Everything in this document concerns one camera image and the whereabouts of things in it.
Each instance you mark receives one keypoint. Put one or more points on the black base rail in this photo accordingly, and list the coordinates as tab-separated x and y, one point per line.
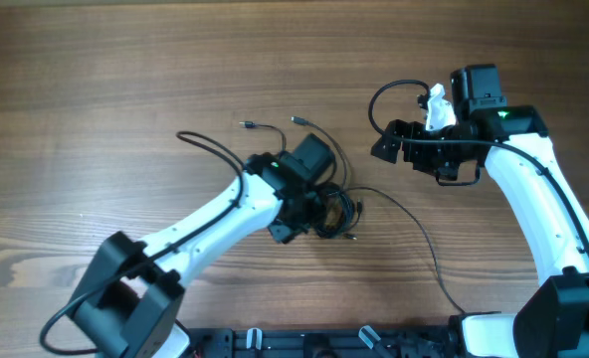
367	341

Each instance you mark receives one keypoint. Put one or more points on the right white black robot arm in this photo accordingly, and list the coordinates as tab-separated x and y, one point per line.
474	122

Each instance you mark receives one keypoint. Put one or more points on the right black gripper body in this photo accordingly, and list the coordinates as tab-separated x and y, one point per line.
406	139

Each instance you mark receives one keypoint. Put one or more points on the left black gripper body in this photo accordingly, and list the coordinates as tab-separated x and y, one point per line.
304	209

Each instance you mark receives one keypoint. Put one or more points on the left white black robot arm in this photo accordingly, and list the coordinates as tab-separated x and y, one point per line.
128	298

